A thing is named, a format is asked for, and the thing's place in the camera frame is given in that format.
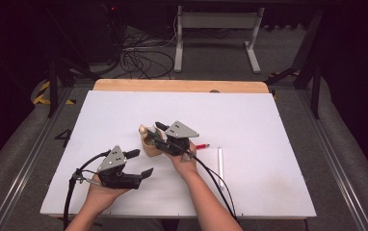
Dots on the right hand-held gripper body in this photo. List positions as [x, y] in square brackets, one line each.
[177, 141]

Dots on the red pen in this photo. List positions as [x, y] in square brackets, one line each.
[202, 146]

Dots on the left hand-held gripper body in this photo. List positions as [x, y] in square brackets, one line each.
[114, 170]

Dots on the white board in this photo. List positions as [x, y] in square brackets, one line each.
[220, 109]

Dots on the aluminium rail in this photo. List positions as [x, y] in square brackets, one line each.
[342, 179]
[21, 179]

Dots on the wooden pen holder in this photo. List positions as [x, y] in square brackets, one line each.
[150, 149]

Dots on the silver pen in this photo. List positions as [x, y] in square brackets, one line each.
[220, 160]

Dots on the white metal stand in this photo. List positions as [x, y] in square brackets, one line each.
[217, 20]

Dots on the person's left hand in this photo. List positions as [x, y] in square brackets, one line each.
[106, 195]

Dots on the person's right hand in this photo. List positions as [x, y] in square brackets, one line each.
[183, 165]

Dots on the black metal stand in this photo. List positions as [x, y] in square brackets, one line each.
[316, 93]
[53, 89]

